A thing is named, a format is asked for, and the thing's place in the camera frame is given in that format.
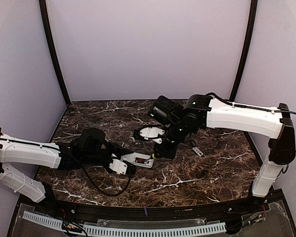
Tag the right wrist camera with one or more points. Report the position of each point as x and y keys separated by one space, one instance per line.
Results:
x=148 y=133

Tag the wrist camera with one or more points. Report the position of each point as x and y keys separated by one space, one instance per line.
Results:
x=148 y=133
x=122 y=167

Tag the white slotted cable duct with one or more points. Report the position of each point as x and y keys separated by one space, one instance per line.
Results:
x=90 y=230

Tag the left black frame post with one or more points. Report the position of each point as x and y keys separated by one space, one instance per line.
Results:
x=52 y=51

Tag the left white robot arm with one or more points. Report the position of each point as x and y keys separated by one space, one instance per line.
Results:
x=90 y=148

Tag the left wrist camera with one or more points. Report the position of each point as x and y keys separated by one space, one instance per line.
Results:
x=122 y=167

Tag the white remote control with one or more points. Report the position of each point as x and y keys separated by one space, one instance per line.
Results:
x=138 y=159

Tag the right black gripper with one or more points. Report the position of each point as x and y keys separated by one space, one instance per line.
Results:
x=164 y=148

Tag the black frame post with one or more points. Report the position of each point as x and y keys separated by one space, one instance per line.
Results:
x=245 y=49
x=52 y=51

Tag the right black frame post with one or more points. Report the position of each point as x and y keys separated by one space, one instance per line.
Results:
x=245 y=49

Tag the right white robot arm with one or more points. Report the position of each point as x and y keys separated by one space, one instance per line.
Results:
x=211 y=111

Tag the white battery cover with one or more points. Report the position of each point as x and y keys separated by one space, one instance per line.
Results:
x=198 y=151

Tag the black front table rail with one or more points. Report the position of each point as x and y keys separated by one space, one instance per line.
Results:
x=227 y=211

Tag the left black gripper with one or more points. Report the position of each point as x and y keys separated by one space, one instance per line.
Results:
x=112 y=156

